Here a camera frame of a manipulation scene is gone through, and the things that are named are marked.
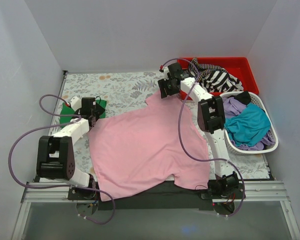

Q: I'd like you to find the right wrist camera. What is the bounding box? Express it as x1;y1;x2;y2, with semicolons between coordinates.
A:
159;65;171;80

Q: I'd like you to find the pink t-shirt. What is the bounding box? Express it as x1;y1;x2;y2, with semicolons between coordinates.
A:
88;92;210;202

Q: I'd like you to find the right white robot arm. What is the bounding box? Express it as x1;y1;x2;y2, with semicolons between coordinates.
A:
158;62;242;199

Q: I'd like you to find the lavender t-shirt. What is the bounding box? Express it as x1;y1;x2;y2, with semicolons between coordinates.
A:
222;97;247;119

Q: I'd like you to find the teal t-shirt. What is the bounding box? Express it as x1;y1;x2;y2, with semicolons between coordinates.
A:
224;103;271;147

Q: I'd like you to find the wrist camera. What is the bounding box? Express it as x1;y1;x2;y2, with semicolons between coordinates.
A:
159;65;171;80
65;96;82;111

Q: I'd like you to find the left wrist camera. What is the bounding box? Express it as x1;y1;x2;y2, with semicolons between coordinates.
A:
65;96;82;111

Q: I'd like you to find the black garment in basket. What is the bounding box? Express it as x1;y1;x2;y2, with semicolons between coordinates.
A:
234;91;252;105

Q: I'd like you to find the white laundry basket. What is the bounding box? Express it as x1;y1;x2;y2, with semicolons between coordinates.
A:
220;91;279;155

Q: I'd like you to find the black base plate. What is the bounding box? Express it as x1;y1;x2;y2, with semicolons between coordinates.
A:
67;180;251;212

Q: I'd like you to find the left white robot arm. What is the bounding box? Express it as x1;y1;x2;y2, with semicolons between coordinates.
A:
36;97;105;200

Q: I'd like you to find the black white striped shirt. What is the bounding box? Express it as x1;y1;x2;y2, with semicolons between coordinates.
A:
187;57;244;93

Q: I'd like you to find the aluminium frame rail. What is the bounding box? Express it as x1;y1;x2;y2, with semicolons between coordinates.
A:
11;180;300;240

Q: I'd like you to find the red plastic bin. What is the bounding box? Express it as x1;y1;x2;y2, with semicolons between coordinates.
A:
178;57;259;96

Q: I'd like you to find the folded green t-shirt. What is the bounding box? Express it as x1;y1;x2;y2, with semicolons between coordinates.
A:
59;99;108;126

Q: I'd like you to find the floral table mat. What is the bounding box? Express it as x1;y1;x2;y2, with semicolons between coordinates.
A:
58;72;271;181

